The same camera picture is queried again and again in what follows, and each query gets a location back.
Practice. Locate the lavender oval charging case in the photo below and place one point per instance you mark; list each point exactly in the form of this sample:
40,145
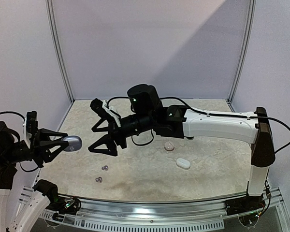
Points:
74,143

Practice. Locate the aluminium left frame post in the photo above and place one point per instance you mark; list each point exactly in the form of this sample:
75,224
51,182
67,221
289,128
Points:
58,51

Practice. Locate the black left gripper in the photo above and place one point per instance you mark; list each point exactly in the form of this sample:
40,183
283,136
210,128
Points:
37,152

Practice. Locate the white oval charging case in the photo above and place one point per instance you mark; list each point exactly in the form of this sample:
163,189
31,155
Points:
183,163

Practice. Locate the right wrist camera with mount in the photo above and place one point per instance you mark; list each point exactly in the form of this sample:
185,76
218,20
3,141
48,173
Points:
106,112

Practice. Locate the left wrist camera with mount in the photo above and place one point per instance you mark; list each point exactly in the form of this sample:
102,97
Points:
30,127

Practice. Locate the round white pink case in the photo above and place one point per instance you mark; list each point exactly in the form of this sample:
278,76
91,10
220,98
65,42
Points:
169,146

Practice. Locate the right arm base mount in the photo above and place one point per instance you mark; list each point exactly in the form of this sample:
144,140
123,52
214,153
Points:
244,204

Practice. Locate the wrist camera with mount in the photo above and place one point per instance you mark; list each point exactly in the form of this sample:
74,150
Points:
30,127
106,112

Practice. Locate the aluminium front rail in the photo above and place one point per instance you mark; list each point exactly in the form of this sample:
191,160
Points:
210,208

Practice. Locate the aluminium corner frame post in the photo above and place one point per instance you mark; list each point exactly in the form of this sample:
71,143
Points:
243,51

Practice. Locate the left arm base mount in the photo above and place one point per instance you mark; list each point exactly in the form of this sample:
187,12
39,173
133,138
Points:
69,205

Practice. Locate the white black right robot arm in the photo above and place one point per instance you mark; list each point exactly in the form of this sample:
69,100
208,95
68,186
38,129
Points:
182,121

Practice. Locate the white slotted cable duct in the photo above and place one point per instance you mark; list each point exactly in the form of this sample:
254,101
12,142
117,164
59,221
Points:
104,224

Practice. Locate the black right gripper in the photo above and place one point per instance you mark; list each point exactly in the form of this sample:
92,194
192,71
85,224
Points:
116,131

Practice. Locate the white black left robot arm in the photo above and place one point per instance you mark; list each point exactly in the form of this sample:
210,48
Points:
12,151

